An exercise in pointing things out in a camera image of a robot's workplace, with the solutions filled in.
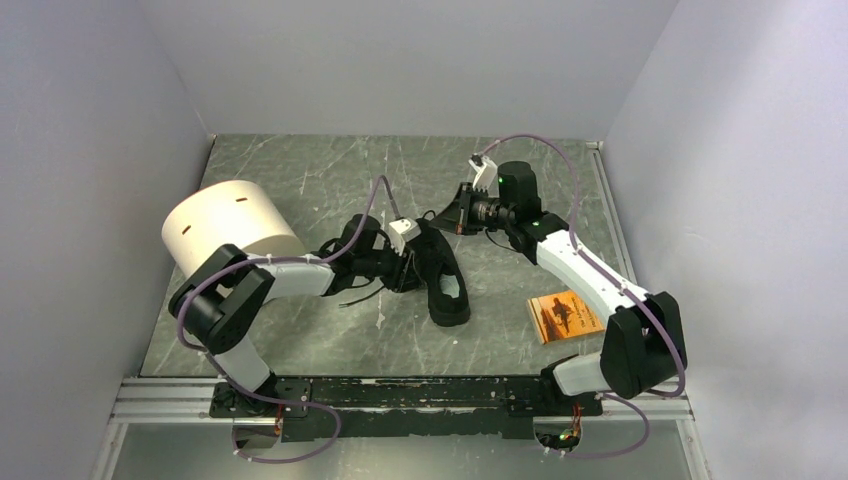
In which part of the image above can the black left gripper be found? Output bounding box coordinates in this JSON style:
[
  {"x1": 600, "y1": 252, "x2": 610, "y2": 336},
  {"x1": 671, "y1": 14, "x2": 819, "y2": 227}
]
[{"x1": 354, "y1": 236, "x2": 425, "y2": 293}]

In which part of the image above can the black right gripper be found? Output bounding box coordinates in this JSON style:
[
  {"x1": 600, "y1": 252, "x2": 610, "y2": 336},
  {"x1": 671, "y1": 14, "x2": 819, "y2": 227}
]
[{"x1": 430, "y1": 182, "x2": 514, "y2": 235}]

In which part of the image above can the black shoelace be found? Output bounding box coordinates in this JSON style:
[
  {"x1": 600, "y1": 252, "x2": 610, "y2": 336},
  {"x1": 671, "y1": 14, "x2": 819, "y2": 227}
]
[{"x1": 338, "y1": 261, "x2": 425, "y2": 310}]

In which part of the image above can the black shoe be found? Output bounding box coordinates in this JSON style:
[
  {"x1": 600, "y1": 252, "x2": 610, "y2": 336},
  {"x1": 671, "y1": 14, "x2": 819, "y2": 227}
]
[{"x1": 407, "y1": 219, "x2": 471, "y2": 327}]

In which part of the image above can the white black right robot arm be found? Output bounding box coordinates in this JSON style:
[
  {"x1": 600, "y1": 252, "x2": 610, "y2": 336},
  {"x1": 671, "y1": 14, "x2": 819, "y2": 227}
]
[{"x1": 434, "y1": 154, "x2": 687, "y2": 414}]

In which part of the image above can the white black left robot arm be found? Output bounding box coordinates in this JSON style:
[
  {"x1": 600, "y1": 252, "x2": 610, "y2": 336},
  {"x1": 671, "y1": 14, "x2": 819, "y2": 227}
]
[{"x1": 168, "y1": 214, "x2": 421, "y2": 416}]

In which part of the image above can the orange book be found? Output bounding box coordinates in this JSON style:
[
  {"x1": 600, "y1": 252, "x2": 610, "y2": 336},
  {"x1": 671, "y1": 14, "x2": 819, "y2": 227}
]
[{"x1": 526, "y1": 291, "x2": 605, "y2": 345}]

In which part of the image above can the white cylindrical container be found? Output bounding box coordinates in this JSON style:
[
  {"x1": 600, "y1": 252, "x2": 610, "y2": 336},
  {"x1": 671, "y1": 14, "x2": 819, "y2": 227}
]
[{"x1": 161, "y1": 180, "x2": 306, "y2": 277}]

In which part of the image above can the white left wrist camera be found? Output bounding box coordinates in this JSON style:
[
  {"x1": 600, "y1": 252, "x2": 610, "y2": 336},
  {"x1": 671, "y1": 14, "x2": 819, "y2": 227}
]
[{"x1": 385, "y1": 218, "x2": 421, "y2": 256}]

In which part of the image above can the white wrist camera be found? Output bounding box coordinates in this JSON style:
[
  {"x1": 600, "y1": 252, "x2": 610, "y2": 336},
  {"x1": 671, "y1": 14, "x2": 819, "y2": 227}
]
[
  {"x1": 385, "y1": 218, "x2": 421, "y2": 256},
  {"x1": 468, "y1": 153, "x2": 497, "y2": 192}
]

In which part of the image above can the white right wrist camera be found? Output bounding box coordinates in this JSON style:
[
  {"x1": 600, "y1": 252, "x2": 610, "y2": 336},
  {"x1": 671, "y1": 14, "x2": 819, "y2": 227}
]
[{"x1": 468, "y1": 153, "x2": 497, "y2": 192}]

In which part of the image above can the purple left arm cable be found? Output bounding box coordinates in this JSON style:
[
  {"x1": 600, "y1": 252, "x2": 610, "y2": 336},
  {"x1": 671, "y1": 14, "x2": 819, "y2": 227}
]
[{"x1": 175, "y1": 174, "x2": 402, "y2": 465}]

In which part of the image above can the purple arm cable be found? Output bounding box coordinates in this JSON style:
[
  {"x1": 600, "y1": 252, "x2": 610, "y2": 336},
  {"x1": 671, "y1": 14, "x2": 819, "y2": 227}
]
[
  {"x1": 175, "y1": 174, "x2": 402, "y2": 465},
  {"x1": 476, "y1": 135, "x2": 687, "y2": 460}
]

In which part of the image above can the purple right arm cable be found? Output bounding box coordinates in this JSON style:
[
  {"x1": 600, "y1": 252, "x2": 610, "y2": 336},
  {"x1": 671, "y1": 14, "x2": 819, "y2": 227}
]
[{"x1": 476, "y1": 135, "x2": 687, "y2": 460}]

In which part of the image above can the aluminium frame rail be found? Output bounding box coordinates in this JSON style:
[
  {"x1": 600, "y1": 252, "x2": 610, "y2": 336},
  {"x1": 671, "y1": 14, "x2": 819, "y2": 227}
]
[{"x1": 89, "y1": 140, "x2": 710, "y2": 480}]

